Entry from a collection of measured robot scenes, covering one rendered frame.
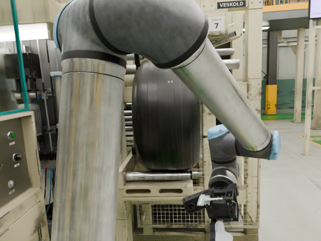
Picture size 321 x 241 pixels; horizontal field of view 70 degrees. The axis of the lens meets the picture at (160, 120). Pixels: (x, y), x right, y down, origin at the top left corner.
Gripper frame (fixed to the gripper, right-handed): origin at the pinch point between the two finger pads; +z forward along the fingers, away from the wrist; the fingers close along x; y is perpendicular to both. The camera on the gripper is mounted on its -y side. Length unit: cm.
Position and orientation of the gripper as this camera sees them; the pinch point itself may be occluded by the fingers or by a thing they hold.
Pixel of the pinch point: (204, 232)
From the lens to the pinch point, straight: 65.2
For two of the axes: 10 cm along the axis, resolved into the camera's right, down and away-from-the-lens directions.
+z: -3.5, 2.8, -8.9
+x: 2.8, 9.4, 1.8
